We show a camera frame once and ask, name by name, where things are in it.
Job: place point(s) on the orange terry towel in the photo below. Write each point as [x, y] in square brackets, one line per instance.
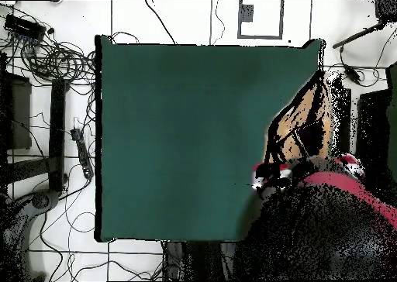
[327, 130]

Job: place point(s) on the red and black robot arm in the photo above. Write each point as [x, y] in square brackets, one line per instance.
[310, 232]

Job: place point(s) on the dark green tablecloth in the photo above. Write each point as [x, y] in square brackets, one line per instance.
[170, 139]

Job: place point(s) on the black stand bar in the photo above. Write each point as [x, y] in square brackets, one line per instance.
[345, 139]
[57, 133]

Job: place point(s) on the dark box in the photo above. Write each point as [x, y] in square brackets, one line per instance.
[372, 124]
[18, 114]

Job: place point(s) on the black power adapter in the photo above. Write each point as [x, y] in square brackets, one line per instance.
[352, 72]

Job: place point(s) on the black power strip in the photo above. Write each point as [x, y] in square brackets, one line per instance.
[82, 152]

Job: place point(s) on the black tripod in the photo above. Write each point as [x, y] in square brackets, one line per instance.
[386, 9]

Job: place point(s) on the grey stand base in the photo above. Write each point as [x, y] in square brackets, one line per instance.
[40, 200]

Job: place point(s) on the grey square frame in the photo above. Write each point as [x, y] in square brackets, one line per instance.
[260, 37]

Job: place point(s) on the black network switch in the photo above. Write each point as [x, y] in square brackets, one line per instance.
[24, 28]

